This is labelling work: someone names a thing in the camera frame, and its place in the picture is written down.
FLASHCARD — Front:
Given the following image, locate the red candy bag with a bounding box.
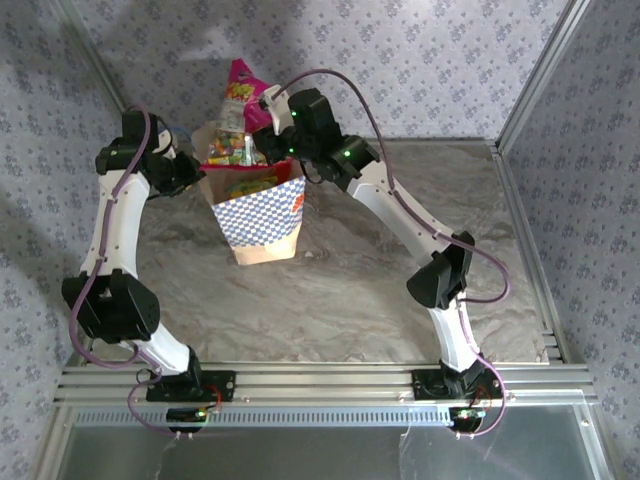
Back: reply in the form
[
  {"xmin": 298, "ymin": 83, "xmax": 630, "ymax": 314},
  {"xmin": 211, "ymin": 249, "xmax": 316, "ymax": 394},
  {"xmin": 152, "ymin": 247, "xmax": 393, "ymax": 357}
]
[{"xmin": 271, "ymin": 156, "xmax": 297, "ymax": 184}]

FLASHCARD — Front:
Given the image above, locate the pink candy bag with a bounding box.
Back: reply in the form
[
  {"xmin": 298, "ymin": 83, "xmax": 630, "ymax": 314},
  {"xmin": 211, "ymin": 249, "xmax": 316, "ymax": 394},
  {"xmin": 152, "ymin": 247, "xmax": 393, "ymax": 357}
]
[{"xmin": 201, "ymin": 58, "xmax": 277, "ymax": 169}]

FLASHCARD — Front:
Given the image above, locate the green yellow candy bag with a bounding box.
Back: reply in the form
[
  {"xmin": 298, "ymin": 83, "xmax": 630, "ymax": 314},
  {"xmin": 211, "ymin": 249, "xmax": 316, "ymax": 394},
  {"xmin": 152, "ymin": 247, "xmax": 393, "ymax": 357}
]
[{"xmin": 224, "ymin": 174, "xmax": 279, "ymax": 199}]

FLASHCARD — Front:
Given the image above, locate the blue checkered paper bag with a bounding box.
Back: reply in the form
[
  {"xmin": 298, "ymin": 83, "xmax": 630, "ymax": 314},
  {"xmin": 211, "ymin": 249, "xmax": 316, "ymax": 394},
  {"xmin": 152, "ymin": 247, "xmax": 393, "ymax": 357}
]
[{"xmin": 167, "ymin": 119, "xmax": 308, "ymax": 267}]

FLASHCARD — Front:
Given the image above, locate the grey metal sheet panel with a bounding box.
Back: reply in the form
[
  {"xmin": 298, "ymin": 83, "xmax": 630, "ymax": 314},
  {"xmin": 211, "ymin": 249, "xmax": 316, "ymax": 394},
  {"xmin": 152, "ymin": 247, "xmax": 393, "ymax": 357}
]
[{"xmin": 57, "ymin": 403, "xmax": 609, "ymax": 480}]

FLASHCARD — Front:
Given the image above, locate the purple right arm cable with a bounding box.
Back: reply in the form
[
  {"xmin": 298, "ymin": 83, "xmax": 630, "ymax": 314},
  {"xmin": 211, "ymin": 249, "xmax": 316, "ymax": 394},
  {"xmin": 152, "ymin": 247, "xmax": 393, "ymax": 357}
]
[{"xmin": 272, "ymin": 68, "xmax": 513, "ymax": 440}]

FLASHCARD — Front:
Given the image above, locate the aluminium frame post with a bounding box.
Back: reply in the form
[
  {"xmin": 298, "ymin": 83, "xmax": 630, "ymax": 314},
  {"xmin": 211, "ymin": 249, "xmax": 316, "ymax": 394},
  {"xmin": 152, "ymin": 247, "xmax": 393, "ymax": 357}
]
[
  {"xmin": 52, "ymin": 0, "xmax": 153, "ymax": 151},
  {"xmin": 494, "ymin": 0, "xmax": 596, "ymax": 151}
]

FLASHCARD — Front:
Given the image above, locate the aluminium table edge rail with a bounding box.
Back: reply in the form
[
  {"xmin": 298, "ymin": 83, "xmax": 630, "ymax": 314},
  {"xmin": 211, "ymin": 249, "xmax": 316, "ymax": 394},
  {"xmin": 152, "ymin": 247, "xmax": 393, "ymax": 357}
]
[
  {"xmin": 492, "ymin": 142, "xmax": 571, "ymax": 366},
  {"xmin": 374, "ymin": 135, "xmax": 500, "ymax": 149}
]

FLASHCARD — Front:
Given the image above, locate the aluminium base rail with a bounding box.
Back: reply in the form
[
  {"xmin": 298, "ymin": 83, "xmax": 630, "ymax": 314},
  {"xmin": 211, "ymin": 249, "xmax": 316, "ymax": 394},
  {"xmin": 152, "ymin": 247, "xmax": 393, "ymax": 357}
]
[{"xmin": 53, "ymin": 362, "xmax": 600, "ymax": 407}]

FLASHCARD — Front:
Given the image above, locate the slotted grey cable duct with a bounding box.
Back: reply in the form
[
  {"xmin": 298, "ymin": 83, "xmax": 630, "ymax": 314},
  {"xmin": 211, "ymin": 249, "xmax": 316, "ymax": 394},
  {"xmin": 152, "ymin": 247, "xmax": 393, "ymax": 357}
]
[{"xmin": 72, "ymin": 405, "xmax": 459, "ymax": 429}]

